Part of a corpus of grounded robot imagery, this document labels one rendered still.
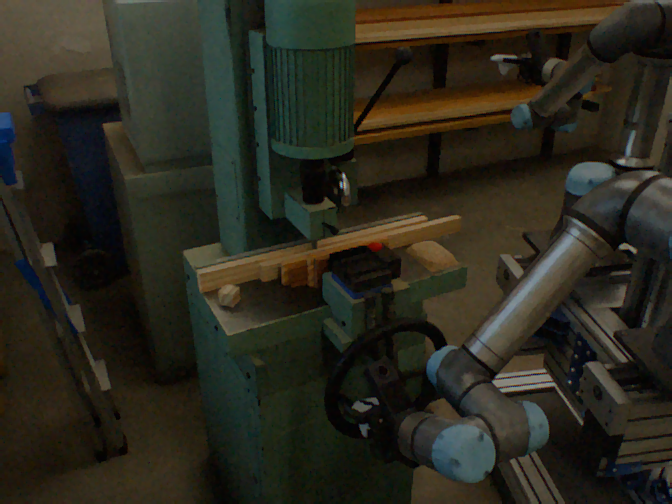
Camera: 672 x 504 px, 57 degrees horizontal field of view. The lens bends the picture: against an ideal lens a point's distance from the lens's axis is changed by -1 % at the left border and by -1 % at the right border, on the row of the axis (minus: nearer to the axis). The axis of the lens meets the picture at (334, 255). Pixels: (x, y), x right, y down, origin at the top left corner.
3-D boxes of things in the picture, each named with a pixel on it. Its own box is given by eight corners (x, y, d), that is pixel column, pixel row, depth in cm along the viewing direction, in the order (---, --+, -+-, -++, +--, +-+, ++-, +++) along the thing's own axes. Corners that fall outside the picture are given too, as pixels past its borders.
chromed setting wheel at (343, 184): (342, 223, 156) (342, 177, 150) (320, 205, 166) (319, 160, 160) (353, 221, 157) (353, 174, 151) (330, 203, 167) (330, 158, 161)
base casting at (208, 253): (256, 400, 137) (253, 366, 132) (183, 278, 181) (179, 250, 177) (427, 342, 155) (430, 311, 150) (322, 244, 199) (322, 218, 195)
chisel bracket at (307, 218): (309, 247, 140) (309, 212, 136) (284, 222, 151) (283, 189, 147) (339, 240, 143) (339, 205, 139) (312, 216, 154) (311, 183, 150)
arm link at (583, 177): (550, 209, 173) (559, 163, 167) (588, 201, 178) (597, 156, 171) (581, 227, 164) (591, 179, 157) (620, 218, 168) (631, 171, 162)
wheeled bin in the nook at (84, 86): (73, 299, 301) (26, 99, 254) (61, 250, 343) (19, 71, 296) (203, 268, 326) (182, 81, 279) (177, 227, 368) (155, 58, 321)
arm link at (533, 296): (604, 137, 100) (407, 367, 105) (660, 159, 91) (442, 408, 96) (631, 176, 107) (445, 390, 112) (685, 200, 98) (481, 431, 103)
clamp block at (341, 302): (349, 341, 129) (350, 304, 124) (320, 308, 139) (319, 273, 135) (410, 322, 135) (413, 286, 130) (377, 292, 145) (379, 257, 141)
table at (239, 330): (244, 387, 121) (242, 362, 118) (198, 308, 145) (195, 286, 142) (492, 306, 145) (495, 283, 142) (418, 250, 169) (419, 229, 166)
